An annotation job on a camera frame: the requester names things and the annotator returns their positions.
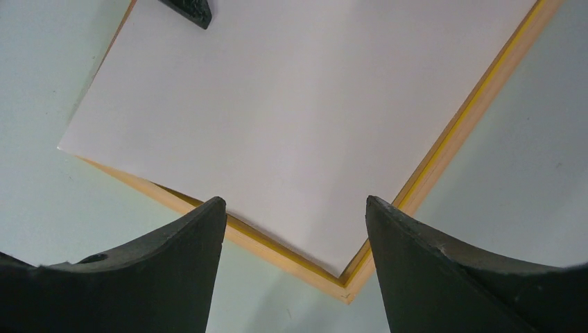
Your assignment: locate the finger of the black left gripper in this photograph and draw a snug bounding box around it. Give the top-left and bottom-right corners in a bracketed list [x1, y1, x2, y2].
[160, 0, 212, 30]

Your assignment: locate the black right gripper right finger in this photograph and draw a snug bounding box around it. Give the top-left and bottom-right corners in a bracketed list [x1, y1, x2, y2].
[365, 196, 587, 332]

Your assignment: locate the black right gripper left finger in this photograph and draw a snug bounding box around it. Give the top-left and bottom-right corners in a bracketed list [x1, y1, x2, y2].
[1, 197, 227, 332]

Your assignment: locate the mountain landscape photo print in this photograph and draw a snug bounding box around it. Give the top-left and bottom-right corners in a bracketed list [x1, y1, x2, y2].
[58, 1, 533, 275]

